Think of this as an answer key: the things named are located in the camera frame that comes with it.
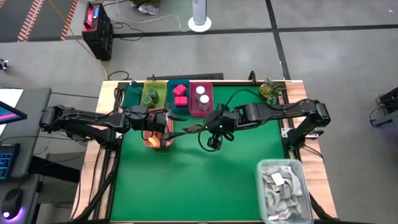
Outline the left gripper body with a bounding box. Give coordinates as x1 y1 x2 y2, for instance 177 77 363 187
141 109 171 135

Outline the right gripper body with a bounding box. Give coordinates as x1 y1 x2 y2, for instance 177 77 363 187
205 111 238 134

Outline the brown spice pouch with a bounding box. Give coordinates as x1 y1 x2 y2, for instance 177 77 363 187
182 124 205 134

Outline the red-lid smoked paprika tin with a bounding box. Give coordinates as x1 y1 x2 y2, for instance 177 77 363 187
172 84 187 96
174 96 189 108

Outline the white-lid spice jar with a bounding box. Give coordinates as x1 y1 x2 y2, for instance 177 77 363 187
198 95 210 112
195 85 206 102

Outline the orange plastic bin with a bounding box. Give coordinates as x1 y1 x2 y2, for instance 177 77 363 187
142 108 175 149

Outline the blue plastic bin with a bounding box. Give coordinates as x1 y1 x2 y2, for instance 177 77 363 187
167 79 191 115

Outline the yellow-green plastic bin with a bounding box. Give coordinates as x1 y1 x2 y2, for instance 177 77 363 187
140 80 168 110

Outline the pink plastic bin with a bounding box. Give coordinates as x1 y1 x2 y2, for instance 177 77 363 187
188 82 214 118

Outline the artificial green plant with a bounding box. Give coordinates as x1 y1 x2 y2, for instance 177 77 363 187
259 78 287 105

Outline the white tag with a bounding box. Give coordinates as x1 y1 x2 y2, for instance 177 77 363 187
271 172 285 187

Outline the clear plastic box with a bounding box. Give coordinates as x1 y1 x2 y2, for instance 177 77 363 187
256 158 314 224

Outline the grey cloth pile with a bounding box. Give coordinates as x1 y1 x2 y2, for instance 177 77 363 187
262 166 303 221

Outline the white tower fan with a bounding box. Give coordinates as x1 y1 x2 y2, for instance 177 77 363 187
187 0 213 33

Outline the red and black tool case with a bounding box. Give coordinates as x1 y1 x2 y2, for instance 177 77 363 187
81 1 114 61

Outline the person's shoe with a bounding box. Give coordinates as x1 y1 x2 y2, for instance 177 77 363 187
130 0 160 16

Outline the grey desk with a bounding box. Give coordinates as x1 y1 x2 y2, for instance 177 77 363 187
0 88 52 187

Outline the computer monitor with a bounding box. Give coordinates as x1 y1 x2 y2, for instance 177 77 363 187
0 101 28 125

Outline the backlit keyboard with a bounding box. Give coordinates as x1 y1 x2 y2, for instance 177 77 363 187
0 143 21 180

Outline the black computer mouse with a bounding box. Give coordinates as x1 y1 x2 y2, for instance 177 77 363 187
1 187 24 220

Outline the black floor equipment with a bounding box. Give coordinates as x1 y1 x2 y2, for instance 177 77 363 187
369 86 398 128

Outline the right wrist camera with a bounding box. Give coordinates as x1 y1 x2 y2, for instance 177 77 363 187
206 135 224 150

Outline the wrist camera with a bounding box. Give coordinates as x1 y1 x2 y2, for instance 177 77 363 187
130 105 149 115
206 135 224 150

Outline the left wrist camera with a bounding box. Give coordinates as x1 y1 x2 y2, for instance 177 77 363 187
130 105 149 115

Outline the white floor cable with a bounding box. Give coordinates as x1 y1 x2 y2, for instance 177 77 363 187
116 0 190 33

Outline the yellow floor cable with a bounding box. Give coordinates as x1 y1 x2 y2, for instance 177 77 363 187
49 0 109 80

